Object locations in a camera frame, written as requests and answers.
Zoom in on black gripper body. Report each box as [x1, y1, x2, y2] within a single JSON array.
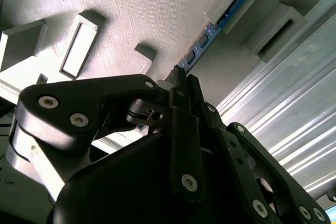
[[46, 132, 260, 224]]

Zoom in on blue RAM stick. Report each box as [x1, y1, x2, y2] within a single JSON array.
[[178, 0, 257, 74]]

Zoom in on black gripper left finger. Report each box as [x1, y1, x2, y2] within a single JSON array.
[[7, 65, 209, 204]]

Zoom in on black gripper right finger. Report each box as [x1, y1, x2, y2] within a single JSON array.
[[187, 74, 331, 224]]

